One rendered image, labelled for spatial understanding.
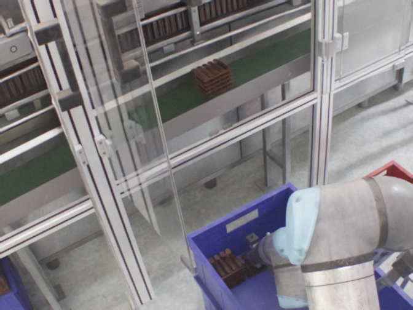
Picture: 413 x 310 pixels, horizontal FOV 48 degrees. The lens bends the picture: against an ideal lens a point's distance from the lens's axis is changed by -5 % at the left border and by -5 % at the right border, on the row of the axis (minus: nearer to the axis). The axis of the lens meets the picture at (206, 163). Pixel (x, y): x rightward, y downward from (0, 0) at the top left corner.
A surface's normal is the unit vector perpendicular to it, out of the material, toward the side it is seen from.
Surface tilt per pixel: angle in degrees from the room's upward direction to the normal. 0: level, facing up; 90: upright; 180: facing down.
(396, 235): 85
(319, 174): 90
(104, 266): 0
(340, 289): 39
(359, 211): 32
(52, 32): 90
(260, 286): 0
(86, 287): 0
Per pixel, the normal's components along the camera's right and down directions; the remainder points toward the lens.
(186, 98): -0.15, -0.72
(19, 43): 0.52, 0.53
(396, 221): 0.18, 0.17
